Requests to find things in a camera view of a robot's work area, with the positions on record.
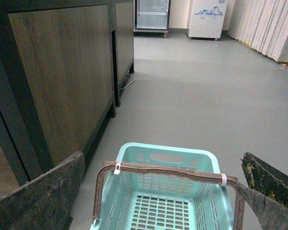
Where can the light teal plastic basket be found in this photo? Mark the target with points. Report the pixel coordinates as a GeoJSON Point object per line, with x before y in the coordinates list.
{"type": "Point", "coordinates": [159, 202]}

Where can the glass display fridge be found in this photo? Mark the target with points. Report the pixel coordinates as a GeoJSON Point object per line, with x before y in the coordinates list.
{"type": "Point", "coordinates": [151, 16]}

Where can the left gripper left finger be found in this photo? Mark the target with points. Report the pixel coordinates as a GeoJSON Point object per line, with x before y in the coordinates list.
{"type": "Point", "coordinates": [44, 203]}

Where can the dark wooden display stand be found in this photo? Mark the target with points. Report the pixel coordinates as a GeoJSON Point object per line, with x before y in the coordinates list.
{"type": "Point", "coordinates": [62, 65]}

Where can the brown basket handle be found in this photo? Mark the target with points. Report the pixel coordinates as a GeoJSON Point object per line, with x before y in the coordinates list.
{"type": "Point", "coordinates": [197, 176]}

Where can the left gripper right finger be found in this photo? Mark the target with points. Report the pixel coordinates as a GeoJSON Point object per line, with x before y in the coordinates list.
{"type": "Point", "coordinates": [266, 193]}

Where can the white chest freezer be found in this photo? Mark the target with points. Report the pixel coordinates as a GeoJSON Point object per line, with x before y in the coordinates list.
{"type": "Point", "coordinates": [206, 18]}

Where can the white curtain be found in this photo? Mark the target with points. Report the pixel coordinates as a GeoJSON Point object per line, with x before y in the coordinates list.
{"type": "Point", "coordinates": [263, 26]}

